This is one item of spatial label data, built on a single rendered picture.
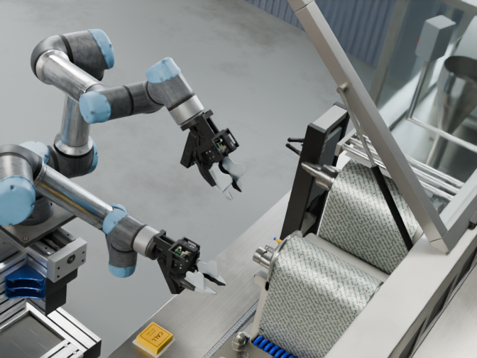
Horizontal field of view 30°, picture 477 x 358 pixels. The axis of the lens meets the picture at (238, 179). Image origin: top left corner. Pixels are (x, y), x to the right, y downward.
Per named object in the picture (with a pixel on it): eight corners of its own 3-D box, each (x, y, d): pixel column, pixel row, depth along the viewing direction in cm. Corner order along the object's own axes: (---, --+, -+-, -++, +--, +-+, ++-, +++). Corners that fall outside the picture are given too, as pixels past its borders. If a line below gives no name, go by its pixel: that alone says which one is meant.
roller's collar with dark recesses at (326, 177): (324, 177, 236) (330, 158, 232) (344, 187, 233) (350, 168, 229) (313, 189, 231) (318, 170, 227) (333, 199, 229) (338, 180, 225)
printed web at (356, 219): (320, 285, 261) (361, 148, 230) (391, 326, 253) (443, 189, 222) (249, 365, 233) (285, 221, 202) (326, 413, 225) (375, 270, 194)
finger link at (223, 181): (236, 197, 207) (219, 162, 207) (221, 205, 212) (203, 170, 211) (245, 193, 210) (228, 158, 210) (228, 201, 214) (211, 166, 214)
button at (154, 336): (152, 327, 239) (152, 320, 238) (172, 340, 237) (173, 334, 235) (135, 342, 234) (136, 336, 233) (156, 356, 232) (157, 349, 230)
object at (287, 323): (257, 335, 227) (270, 284, 216) (336, 383, 219) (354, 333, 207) (256, 336, 227) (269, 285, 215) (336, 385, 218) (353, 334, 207)
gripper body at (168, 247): (186, 261, 223) (147, 239, 227) (182, 285, 228) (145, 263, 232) (203, 246, 228) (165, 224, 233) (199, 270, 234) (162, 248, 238)
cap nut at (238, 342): (236, 337, 223) (238, 325, 221) (248, 344, 222) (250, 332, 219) (228, 346, 221) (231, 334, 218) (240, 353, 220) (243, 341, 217)
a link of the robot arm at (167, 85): (161, 61, 215) (176, 50, 207) (186, 100, 216) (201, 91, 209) (136, 76, 211) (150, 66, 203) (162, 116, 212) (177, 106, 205)
